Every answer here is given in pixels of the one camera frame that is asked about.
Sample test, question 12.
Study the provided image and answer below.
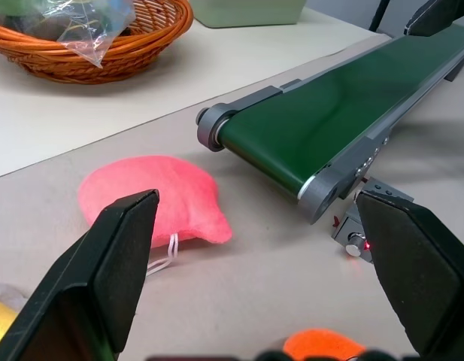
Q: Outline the orange wicker basket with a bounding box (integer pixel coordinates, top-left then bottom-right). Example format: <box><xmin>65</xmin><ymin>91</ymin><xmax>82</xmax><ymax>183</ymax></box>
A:
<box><xmin>0</xmin><ymin>0</ymin><xmax>195</xmax><ymax>86</ymax></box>

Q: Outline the black upright post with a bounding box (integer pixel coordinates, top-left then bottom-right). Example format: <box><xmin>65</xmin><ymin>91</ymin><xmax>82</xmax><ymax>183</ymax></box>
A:
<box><xmin>368</xmin><ymin>0</ymin><xmax>393</xmax><ymax>33</ymax></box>

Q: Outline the pink plush toy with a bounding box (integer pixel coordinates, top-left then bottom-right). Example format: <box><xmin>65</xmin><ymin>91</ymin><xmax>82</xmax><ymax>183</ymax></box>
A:
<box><xmin>77</xmin><ymin>154</ymin><xmax>232</xmax><ymax>276</ymax></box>

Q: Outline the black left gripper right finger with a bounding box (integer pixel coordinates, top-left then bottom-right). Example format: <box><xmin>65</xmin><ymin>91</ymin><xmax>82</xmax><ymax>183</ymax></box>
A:
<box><xmin>355</xmin><ymin>190</ymin><xmax>464</xmax><ymax>358</ymax></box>

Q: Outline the orange plush toy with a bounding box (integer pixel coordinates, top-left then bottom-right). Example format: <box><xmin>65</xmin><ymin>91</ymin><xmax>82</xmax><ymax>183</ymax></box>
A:
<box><xmin>283</xmin><ymin>328</ymin><xmax>368</xmax><ymax>360</ymax></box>

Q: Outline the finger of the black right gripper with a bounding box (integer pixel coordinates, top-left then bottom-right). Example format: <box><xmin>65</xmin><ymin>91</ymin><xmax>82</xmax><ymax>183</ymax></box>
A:
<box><xmin>403</xmin><ymin>0</ymin><xmax>464</xmax><ymax>38</ymax></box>

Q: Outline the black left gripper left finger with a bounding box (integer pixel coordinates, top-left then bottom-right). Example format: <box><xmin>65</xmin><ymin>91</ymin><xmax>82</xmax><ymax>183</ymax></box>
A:
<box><xmin>0</xmin><ymin>189</ymin><xmax>160</xmax><ymax>361</ymax></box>

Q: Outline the clear plastic bag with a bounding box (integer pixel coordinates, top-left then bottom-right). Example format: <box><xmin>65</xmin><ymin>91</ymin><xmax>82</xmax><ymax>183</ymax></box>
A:
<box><xmin>39</xmin><ymin>0</ymin><xmax>137</xmax><ymax>69</ymax></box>

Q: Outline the grey metal block with knob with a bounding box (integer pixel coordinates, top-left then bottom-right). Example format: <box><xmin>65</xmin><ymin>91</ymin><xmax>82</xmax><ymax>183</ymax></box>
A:
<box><xmin>331</xmin><ymin>176</ymin><xmax>414</xmax><ymax>266</ymax></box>

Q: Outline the pale green plastic container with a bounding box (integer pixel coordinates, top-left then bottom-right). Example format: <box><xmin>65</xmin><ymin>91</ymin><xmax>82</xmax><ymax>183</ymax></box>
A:
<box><xmin>190</xmin><ymin>0</ymin><xmax>307</xmax><ymax>29</ymax></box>

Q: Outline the green conveyor belt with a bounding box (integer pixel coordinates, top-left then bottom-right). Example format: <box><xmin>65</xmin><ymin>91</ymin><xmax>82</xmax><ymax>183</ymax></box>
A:
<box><xmin>196</xmin><ymin>22</ymin><xmax>464</xmax><ymax>226</ymax></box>

